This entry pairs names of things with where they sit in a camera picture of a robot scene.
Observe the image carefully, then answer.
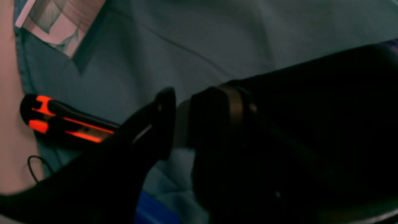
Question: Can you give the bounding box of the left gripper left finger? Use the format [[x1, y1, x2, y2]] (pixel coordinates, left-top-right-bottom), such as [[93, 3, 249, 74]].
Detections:
[[1, 87, 176, 224]]

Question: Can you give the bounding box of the orange black utility knife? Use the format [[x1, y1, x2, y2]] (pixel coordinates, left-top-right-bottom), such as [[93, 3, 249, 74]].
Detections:
[[20, 94, 119, 144]]

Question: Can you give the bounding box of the black t-shirt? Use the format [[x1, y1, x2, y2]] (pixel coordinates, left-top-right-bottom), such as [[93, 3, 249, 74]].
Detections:
[[190, 39, 398, 224]]

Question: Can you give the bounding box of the blue box with knob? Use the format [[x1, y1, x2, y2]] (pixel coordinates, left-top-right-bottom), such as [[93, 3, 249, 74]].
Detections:
[[133, 191, 181, 224]]

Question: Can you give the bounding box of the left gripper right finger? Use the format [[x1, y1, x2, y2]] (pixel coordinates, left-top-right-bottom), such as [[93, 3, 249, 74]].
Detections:
[[218, 84, 257, 149]]

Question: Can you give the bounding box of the light blue table cloth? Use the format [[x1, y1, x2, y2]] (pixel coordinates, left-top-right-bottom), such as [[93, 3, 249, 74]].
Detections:
[[16, 0, 397, 224]]

